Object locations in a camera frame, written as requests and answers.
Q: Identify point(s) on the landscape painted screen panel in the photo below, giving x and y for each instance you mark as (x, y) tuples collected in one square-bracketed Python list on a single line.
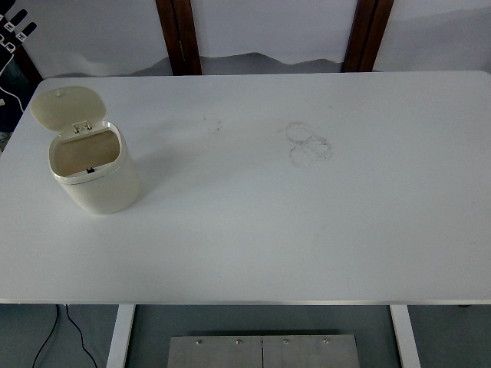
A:
[(268, 27), (441, 30), (96, 30)]

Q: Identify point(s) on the thin brown wooden screen post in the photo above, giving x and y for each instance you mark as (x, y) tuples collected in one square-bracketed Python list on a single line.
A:
[(28, 65)]

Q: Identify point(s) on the wide brown wooden screen post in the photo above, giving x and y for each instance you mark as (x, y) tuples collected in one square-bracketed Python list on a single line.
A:
[(368, 34), (180, 38)]

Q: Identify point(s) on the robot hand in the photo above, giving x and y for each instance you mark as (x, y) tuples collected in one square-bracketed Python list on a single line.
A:
[(23, 32)]

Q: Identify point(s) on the grey metal plate with screws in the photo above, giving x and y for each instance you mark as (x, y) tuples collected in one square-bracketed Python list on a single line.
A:
[(230, 354)]

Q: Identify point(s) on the cream lidded trash bin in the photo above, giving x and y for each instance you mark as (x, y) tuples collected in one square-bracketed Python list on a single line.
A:
[(99, 191)]

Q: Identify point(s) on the white table leg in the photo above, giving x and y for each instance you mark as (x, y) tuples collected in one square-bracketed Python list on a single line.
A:
[(404, 337), (120, 337)]

